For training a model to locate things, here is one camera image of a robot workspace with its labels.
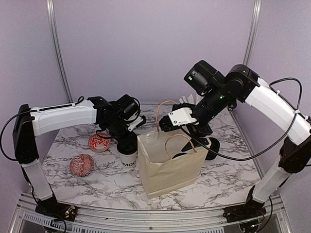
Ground stack of black lids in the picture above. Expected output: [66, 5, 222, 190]
[206, 137, 220, 161]

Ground left aluminium frame post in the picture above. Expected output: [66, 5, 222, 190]
[46, 0, 73, 102]

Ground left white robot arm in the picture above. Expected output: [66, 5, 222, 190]
[0, 94, 146, 216]

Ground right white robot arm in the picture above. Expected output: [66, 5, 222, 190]
[184, 60, 311, 217]

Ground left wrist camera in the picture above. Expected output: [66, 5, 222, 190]
[127, 116, 146, 132]

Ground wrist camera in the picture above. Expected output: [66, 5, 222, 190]
[159, 107, 198, 132]
[127, 116, 146, 132]

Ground bundle of white wrapped straws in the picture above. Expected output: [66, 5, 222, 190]
[179, 94, 202, 105]

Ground right aluminium frame post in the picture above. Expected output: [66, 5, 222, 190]
[243, 0, 262, 66]

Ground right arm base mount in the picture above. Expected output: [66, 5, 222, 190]
[223, 186, 267, 223]

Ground front aluminium rail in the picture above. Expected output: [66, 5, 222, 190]
[8, 193, 292, 233]

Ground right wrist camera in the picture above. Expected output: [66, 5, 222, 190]
[159, 107, 198, 132]

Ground red floral ceramic bowl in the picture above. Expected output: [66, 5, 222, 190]
[88, 133, 111, 152]

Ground aluminium frame post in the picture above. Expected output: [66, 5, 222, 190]
[46, 0, 73, 102]
[243, 0, 262, 66]

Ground brown paper takeout bag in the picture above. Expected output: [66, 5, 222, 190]
[137, 100, 209, 200]

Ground red geometric ceramic bowl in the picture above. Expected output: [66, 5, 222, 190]
[69, 154, 95, 177]

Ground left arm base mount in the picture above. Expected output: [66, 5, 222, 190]
[35, 193, 78, 222]

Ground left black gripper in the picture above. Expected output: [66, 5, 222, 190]
[104, 117, 140, 150]

